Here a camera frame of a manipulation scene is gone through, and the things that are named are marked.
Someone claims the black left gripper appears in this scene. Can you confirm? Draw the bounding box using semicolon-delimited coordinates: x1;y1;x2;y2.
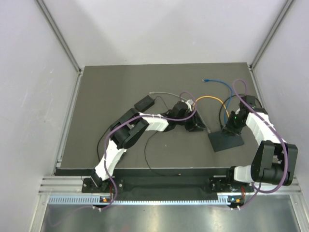
176;109;207;131

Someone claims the grey ethernet cable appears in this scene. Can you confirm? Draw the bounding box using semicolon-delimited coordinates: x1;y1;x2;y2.
149;91;212;133

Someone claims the dark grey network switch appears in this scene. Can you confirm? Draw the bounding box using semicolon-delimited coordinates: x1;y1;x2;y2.
208;131;244;152

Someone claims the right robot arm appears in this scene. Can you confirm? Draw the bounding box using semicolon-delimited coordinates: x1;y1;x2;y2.
223;95;298;191

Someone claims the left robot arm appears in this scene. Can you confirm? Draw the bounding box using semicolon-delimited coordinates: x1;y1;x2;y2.
91;100;207;192

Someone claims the black power adapter brick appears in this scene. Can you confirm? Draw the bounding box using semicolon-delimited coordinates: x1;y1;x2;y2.
134;95;155;113

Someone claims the black ethernet cable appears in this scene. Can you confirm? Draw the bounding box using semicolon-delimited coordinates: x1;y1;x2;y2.
218;96;239;129

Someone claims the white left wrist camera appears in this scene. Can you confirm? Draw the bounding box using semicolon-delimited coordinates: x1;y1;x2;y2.
185;99;194;109

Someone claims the yellow ethernet cable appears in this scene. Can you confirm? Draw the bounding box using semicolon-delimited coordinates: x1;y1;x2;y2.
194;96;231;118

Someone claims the blue ethernet cable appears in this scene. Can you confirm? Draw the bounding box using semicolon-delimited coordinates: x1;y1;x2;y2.
202;78;239;119

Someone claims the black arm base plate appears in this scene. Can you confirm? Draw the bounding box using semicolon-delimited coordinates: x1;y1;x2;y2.
82;174;253;194

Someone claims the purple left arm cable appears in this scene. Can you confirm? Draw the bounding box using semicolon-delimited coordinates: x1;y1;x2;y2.
103;91;197;211

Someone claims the grey slotted cable duct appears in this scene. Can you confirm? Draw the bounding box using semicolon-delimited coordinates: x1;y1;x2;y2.
48;195;241;205

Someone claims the aluminium frame rail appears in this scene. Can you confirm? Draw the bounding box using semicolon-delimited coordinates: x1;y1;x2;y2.
38;175;304;196

